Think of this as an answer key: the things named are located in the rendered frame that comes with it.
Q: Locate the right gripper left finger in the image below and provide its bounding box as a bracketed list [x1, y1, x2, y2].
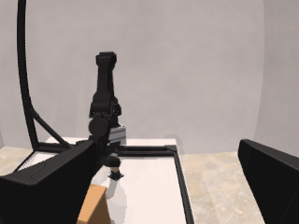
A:
[0, 141, 97, 224]

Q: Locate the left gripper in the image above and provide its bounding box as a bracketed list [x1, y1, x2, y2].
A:
[90, 135, 121, 176]

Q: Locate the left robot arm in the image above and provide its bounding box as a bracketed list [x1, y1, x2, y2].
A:
[89, 51, 121, 137]

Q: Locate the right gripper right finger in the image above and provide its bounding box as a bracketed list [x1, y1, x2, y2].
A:
[237, 139, 299, 224]

